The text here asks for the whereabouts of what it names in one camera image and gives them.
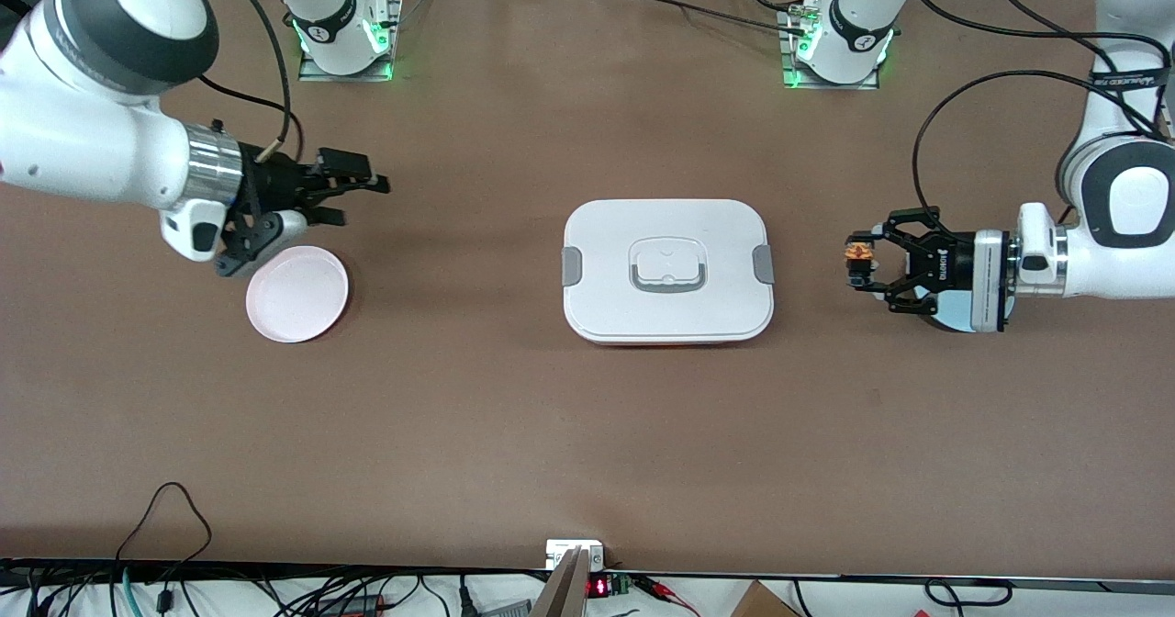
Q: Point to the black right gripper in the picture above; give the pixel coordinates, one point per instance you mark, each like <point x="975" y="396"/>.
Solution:
<point x="269" y="180"/>

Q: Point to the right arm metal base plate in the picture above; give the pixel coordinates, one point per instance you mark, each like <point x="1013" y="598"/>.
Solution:
<point x="312" y="71"/>

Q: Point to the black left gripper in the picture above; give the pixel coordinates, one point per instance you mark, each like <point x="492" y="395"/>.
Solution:
<point x="950" y="264"/>

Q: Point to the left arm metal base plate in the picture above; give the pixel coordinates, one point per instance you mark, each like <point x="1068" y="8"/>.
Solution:
<point x="791" y="80"/>

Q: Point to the white lidded lunch box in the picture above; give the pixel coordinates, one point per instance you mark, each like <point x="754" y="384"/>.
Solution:
<point x="667" y="231"/>

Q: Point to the pink round plate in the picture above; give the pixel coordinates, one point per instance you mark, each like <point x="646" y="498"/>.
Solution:
<point x="297" y="300"/>

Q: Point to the brown cardboard piece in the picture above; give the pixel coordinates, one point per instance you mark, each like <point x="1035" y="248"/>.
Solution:
<point x="762" y="603"/>

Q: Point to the grey angled bar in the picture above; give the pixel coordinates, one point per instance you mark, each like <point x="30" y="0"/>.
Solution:
<point x="562" y="589"/>

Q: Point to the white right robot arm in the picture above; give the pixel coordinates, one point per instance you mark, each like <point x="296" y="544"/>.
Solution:
<point x="83" y="130"/>

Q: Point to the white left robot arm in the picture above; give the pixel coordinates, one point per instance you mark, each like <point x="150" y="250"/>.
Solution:
<point x="1129" y="195"/>

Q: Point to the red LED display module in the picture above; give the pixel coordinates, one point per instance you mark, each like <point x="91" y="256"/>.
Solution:
<point x="598" y="588"/>

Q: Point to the light blue round plate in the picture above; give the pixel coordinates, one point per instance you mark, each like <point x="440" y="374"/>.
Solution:
<point x="956" y="312"/>

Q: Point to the small white mounting block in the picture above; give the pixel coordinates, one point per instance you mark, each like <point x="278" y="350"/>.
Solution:
<point x="560" y="551"/>

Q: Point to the orange push-button switch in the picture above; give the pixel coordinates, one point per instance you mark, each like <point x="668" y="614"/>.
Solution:
<point x="858" y="254"/>

